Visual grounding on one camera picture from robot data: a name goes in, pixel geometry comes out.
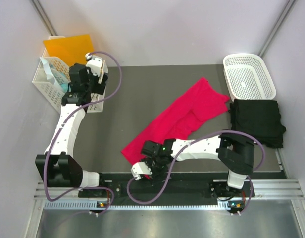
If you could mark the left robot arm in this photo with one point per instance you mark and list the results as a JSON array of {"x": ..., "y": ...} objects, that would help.
[{"x": 57, "y": 166}]

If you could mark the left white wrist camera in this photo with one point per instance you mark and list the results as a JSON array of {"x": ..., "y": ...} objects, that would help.
[{"x": 96, "y": 65}]

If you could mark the white file organizer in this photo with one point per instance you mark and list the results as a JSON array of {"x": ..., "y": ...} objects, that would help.
[{"x": 52, "y": 93}]

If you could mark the white plastic basket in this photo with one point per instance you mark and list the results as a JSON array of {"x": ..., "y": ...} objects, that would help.
[{"x": 247, "y": 77}]

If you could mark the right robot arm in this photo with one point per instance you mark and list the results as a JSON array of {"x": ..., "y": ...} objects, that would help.
[{"x": 235, "y": 151}]

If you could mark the aluminium frame rail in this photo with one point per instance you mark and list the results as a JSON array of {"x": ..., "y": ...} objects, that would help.
[{"x": 268, "y": 189}]

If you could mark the orange plastic folder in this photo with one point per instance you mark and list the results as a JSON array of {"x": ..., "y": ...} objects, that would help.
[{"x": 70, "y": 50}]

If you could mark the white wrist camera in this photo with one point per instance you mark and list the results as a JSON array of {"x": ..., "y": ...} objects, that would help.
[
  {"x": 96, "y": 65},
  {"x": 140, "y": 169}
]

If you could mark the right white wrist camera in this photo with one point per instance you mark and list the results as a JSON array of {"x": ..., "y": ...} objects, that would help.
[{"x": 140, "y": 169}]

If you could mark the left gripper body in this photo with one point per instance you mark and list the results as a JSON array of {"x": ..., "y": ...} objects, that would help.
[{"x": 92, "y": 86}]

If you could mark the grey slotted cable duct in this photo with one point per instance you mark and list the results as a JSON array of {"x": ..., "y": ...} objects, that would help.
[{"x": 69, "y": 204}]

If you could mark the red t shirt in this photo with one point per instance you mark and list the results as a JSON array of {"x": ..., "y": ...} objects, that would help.
[{"x": 183, "y": 117}]

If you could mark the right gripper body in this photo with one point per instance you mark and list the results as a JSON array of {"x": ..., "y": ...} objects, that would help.
[{"x": 158, "y": 168}]

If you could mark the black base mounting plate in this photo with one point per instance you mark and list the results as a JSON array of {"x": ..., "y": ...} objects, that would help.
[{"x": 200, "y": 184}]

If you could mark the teal object in organizer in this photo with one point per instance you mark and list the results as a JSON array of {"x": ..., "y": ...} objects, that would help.
[{"x": 61, "y": 80}]

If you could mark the black folded t shirt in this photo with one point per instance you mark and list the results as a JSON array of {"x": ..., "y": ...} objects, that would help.
[{"x": 260, "y": 119}]

